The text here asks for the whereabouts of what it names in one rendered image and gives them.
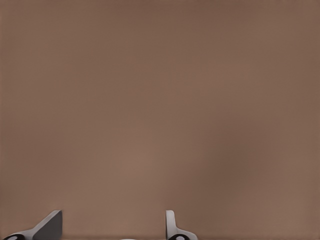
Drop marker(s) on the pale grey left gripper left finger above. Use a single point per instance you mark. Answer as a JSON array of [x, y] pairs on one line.
[[48, 227]]

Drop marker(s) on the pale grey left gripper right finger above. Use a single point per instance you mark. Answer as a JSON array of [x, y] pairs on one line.
[[171, 225]]

